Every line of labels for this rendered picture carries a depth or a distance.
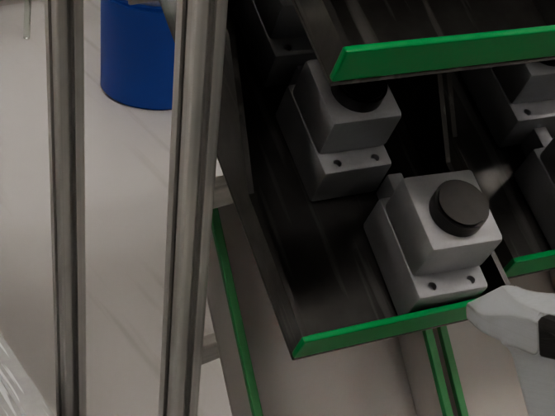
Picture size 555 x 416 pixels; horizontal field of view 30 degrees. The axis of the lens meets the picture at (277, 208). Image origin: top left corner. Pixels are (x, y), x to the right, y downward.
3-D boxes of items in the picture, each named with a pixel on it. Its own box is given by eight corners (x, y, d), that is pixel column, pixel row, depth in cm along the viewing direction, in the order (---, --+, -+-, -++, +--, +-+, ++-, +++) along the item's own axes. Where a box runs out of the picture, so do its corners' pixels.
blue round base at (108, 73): (229, 98, 149) (236, 0, 141) (131, 120, 141) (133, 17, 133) (175, 54, 159) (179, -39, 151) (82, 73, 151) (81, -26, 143)
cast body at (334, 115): (376, 192, 61) (419, 121, 55) (309, 203, 59) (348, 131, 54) (326, 81, 65) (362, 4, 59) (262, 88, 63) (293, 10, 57)
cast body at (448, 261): (467, 311, 58) (524, 249, 53) (399, 324, 57) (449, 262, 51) (415, 187, 62) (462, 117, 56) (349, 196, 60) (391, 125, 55)
